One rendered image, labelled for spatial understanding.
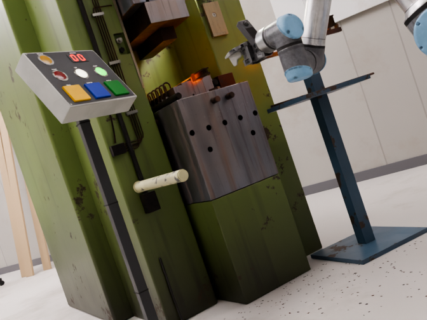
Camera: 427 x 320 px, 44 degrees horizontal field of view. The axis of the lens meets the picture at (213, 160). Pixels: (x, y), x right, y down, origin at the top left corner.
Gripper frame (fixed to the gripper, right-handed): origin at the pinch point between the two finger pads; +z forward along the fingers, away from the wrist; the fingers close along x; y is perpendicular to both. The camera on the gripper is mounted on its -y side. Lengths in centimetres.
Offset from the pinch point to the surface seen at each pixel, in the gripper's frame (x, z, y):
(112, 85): -45.6, 16.5, -2.2
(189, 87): -4.7, 33.0, 3.9
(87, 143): -60, 23, 15
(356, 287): 9, -14, 100
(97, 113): -55, 15, 7
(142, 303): -60, 23, 79
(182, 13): 4.3, 32.9, -28.9
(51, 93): -70, 9, -3
